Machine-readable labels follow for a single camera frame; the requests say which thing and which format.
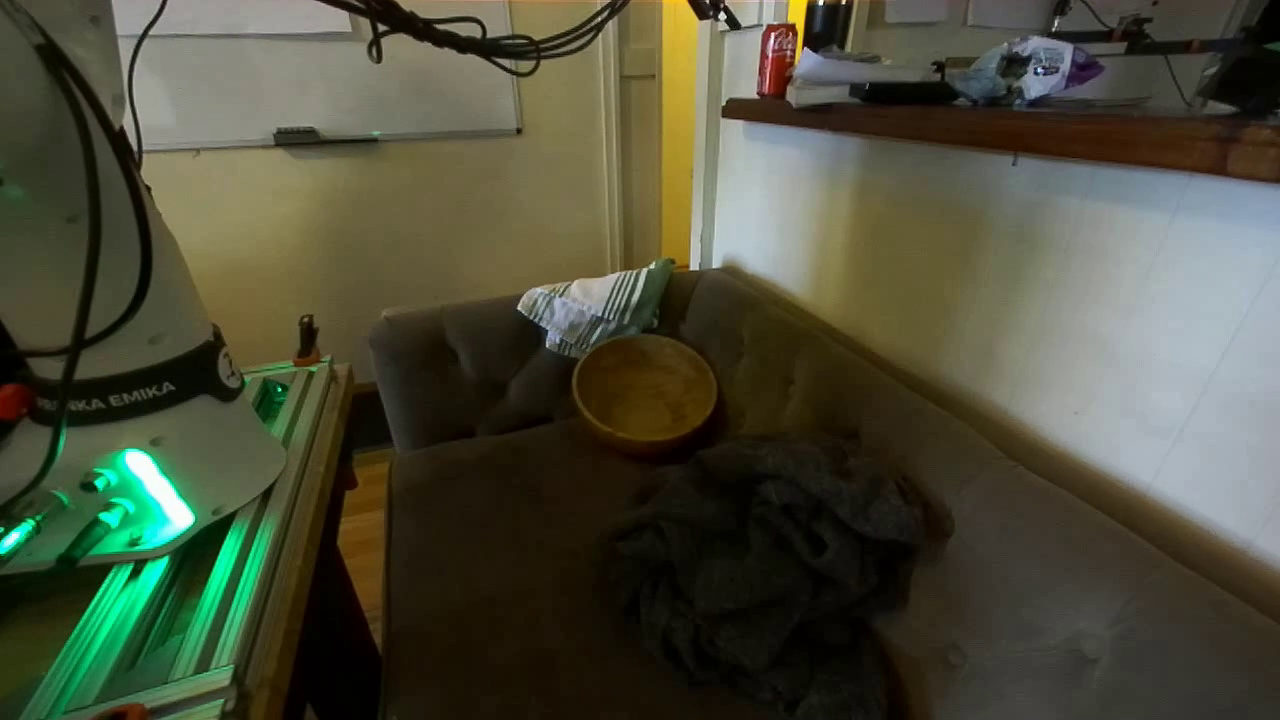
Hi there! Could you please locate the aluminium rail robot table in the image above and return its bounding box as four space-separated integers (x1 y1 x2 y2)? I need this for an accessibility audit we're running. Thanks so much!
0 357 361 720

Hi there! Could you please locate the dark wooden counter shelf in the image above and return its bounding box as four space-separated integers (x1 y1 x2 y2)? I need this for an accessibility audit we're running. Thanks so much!
718 93 1280 188

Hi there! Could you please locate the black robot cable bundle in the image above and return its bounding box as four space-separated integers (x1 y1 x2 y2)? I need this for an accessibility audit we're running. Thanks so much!
316 0 635 80

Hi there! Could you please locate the dark grey crumpled blanket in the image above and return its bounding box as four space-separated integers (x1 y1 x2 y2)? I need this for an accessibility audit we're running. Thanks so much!
603 430 960 720

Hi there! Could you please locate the grey tufted couch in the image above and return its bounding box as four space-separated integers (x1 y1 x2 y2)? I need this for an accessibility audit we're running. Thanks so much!
364 258 1280 720

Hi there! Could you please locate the white patterned towel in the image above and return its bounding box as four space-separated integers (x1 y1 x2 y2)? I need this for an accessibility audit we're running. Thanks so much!
513 257 676 364

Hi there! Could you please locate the wall whiteboard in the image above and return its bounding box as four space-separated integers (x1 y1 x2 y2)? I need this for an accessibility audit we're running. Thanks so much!
108 0 529 154

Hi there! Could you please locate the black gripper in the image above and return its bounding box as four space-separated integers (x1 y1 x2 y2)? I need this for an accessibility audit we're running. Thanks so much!
685 0 743 31

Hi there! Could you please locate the wooden bowl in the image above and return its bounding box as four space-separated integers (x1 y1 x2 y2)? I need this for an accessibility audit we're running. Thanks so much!
566 328 722 464

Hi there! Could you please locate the red soda can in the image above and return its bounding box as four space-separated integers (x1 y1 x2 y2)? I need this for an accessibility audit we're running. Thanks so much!
750 18 803 104

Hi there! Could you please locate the black remote control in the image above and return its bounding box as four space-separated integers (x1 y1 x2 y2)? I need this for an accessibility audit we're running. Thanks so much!
857 75 968 106

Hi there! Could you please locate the small brown bottle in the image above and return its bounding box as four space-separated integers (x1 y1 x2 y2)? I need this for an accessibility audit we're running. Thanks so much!
289 313 327 371

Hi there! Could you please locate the dark whiteboard eraser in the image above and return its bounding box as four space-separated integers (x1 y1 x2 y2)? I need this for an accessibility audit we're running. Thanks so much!
269 124 384 153

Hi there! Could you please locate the crumpled clear plastic bag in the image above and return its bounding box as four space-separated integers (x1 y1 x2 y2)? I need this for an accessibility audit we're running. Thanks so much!
956 31 1107 110

